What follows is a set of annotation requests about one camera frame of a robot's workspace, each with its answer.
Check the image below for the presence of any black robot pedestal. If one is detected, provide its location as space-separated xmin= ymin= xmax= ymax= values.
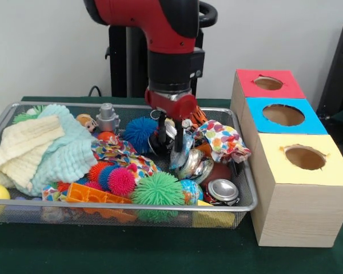
xmin=105 ymin=0 xmax=218 ymax=99

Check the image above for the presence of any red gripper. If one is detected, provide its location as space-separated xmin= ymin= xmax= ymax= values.
xmin=144 ymin=88 xmax=197 ymax=154

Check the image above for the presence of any colourful patterned cloth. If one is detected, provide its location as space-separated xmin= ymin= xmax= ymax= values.
xmin=192 ymin=119 xmax=252 ymax=166

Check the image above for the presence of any cream cloth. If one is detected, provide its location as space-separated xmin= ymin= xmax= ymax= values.
xmin=0 ymin=115 xmax=66 ymax=192

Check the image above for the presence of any black can with silver end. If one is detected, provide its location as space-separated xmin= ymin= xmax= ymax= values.
xmin=147 ymin=132 xmax=174 ymax=156

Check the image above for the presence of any shallow mesh bin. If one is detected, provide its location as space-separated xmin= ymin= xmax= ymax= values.
xmin=0 ymin=101 xmax=258 ymax=229

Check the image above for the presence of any black cable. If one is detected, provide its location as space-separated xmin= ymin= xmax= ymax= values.
xmin=87 ymin=84 xmax=103 ymax=98

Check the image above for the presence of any blue spiky ball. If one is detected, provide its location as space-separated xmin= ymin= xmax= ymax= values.
xmin=122 ymin=116 xmax=159 ymax=147

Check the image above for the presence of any black panel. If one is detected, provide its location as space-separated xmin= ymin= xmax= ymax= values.
xmin=316 ymin=18 xmax=343 ymax=115

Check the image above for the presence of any crushed can with silver end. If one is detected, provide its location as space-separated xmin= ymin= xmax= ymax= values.
xmin=204 ymin=179 xmax=241 ymax=207

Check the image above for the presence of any green fuzzy ball with eyes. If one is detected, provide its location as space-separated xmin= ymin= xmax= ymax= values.
xmin=130 ymin=172 xmax=186 ymax=206

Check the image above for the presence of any grey toy figure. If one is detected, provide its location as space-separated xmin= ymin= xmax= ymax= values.
xmin=95 ymin=102 xmax=121 ymax=135

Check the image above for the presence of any mint green cloth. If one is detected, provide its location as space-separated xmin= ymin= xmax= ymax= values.
xmin=15 ymin=103 xmax=99 ymax=198

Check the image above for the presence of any wooden box with three holes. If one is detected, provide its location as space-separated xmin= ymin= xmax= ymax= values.
xmin=230 ymin=69 xmax=343 ymax=248

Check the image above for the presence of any clear plastic packet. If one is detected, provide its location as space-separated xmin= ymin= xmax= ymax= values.
xmin=170 ymin=134 xmax=196 ymax=172

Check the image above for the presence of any orange tiger plush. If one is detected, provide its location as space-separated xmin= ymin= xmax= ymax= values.
xmin=185 ymin=104 xmax=209 ymax=128

